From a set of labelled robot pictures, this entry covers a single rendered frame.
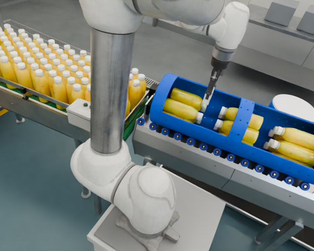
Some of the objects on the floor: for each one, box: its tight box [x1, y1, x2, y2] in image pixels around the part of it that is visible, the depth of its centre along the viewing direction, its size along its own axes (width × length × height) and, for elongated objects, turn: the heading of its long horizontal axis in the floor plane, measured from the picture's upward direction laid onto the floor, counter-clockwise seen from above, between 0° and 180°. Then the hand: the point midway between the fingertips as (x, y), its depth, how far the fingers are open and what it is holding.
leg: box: [256, 220, 304, 251], centre depth 163 cm, size 6×6×63 cm
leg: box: [254, 214, 290, 245], centre depth 173 cm, size 6×6×63 cm
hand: (208, 95), depth 115 cm, fingers open, 5 cm apart
